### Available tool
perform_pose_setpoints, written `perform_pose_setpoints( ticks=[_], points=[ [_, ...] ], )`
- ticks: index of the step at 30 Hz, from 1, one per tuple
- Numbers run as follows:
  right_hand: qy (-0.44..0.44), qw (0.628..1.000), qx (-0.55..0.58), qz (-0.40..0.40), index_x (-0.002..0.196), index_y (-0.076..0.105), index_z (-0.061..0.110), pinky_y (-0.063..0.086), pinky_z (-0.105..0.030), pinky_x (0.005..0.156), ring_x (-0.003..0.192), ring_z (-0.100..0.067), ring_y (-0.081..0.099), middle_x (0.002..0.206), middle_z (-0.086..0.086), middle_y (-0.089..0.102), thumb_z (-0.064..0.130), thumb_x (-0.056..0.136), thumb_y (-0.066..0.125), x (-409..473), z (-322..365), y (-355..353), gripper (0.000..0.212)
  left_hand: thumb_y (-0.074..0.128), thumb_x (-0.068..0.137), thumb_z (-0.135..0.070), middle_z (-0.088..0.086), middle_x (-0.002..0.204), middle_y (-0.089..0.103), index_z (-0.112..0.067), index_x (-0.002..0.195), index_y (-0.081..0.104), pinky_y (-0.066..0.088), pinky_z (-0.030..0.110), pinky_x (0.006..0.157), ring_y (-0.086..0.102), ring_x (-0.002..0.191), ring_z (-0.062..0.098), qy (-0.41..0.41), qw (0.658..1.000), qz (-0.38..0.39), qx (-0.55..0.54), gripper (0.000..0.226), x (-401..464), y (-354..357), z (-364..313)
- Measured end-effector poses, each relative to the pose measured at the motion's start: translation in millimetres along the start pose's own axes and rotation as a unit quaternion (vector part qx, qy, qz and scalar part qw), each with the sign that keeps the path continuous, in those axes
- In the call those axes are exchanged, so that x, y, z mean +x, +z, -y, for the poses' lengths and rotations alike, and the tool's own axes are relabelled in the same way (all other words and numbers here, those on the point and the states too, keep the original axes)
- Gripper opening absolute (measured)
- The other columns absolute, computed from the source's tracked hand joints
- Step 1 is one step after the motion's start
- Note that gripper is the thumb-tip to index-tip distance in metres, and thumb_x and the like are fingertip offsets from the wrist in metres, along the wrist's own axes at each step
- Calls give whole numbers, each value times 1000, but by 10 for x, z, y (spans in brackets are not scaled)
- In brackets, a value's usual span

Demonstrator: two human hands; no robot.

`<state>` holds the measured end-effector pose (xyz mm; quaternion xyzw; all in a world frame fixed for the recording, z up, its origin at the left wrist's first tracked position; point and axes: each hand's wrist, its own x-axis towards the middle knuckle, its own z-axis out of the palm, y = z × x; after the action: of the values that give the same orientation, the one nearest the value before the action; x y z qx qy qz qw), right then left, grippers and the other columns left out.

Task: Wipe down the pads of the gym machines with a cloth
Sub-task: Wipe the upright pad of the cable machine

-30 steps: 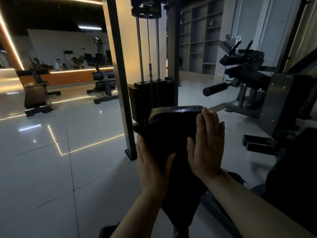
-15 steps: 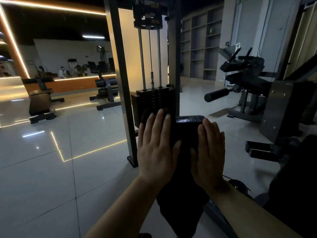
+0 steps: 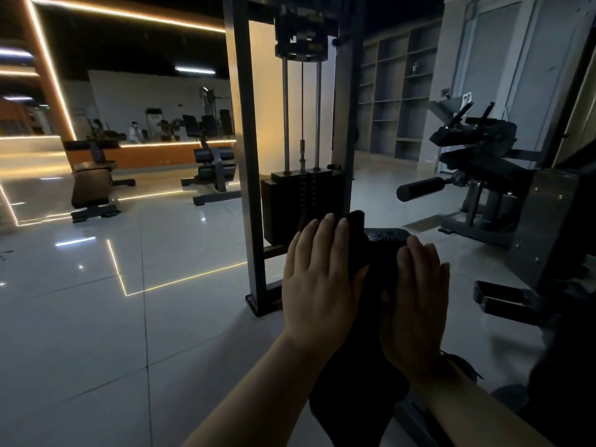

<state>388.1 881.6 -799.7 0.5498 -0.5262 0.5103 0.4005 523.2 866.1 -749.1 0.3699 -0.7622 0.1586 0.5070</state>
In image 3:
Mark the grey open shelving unit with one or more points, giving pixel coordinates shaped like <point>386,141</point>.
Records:
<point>398,88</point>

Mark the person's left little finger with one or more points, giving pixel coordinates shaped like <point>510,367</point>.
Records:
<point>292,256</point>

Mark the black weight stack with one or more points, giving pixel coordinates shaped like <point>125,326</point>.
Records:
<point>284,204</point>

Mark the black leg extension machine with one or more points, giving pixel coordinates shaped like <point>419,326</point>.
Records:
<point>484,167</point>

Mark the black back extension machine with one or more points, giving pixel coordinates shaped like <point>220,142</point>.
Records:
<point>214,162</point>

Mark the black pulley block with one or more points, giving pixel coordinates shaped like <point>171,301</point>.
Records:
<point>302,30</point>

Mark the person's left middle finger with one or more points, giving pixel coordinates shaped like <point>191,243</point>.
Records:
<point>327,239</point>

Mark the person's right middle finger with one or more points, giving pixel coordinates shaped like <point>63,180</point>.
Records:
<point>417,263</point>

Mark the orange low partition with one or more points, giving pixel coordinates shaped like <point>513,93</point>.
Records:
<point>149,155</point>

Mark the person's right forearm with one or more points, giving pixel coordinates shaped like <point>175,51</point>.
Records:
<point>475,409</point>

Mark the person's right hand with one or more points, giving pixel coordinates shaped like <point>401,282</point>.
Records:
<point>416,316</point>

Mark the person's left thumb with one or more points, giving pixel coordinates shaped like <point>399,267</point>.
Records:
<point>361,281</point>

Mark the black foot pedals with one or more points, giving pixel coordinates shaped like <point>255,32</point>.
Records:
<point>505,302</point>

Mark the black foam roller pad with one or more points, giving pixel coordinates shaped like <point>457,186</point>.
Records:
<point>421,188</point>

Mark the dark gym machine body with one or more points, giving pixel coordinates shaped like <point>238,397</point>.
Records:
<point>554,214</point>

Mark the person's left forearm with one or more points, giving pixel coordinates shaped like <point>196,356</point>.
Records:
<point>260,395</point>

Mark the white double door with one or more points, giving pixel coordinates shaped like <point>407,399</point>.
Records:
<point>503,65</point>

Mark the person's right little finger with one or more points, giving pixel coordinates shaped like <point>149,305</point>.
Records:
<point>443,283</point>

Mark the brown padded weight bench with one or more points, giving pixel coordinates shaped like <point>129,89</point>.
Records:
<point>91,183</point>

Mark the black padded seat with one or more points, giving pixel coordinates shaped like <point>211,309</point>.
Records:
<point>387,236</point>

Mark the person's left hand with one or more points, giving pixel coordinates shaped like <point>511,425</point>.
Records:
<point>319,293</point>

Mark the warm led ceiling strip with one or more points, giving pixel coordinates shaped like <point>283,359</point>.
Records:
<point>51,69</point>

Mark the white ceiling tube light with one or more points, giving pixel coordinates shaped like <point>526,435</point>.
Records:
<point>195,70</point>

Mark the black cloth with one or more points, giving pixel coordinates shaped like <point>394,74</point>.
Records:
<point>358,395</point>

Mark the steel guide rod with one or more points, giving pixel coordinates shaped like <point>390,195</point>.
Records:
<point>286,116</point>
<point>318,116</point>

